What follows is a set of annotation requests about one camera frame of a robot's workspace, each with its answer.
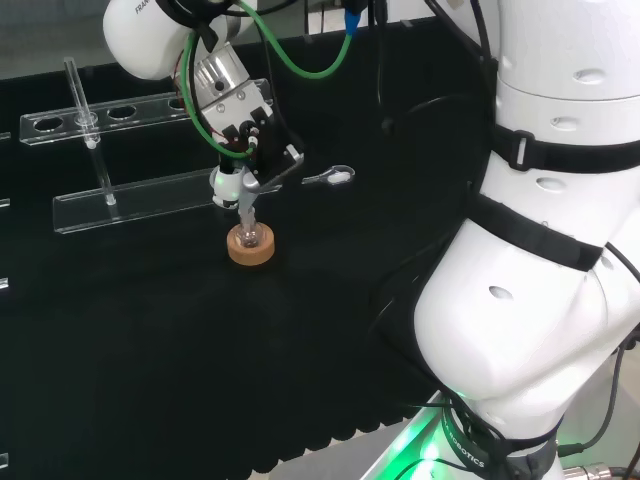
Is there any blue cable plug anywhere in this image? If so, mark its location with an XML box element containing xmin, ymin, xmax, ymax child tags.
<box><xmin>343</xmin><ymin>0</ymin><xmax>363</xmax><ymax>37</ymax></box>

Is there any black hanging cable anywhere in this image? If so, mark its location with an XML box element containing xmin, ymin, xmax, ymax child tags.
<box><xmin>368</xmin><ymin>0</ymin><xmax>396</xmax><ymax>137</ymax></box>

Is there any round cork ring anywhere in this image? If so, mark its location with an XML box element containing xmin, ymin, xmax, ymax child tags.
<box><xmin>225</xmin><ymin>223</ymin><xmax>276</xmax><ymax>268</ymax></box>

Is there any black bench cloth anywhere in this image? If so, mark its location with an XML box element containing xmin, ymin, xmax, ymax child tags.
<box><xmin>0</xmin><ymin>17</ymin><xmax>501</xmax><ymax>475</ymax></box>

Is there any clear acrylic funnel stand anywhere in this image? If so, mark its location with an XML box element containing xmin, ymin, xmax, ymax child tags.
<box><xmin>18</xmin><ymin>56</ymin><xmax>282</xmax><ymax>237</ymax></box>

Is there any translucent plastic funnel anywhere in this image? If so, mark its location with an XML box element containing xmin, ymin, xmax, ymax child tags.
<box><xmin>238</xmin><ymin>192</ymin><xmax>257</xmax><ymax>236</ymax></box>

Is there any clear round-bottom flask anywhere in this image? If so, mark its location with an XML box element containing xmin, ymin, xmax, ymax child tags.
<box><xmin>236</xmin><ymin>219</ymin><xmax>265</xmax><ymax>251</ymax></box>

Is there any clear glass weighing funnel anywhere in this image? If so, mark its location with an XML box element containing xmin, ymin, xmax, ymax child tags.
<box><xmin>301</xmin><ymin>163</ymin><xmax>358</xmax><ymax>188</ymax></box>

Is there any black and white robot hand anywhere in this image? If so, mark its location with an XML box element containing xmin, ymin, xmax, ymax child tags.
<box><xmin>198</xmin><ymin>78</ymin><xmax>306</xmax><ymax>210</ymax></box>

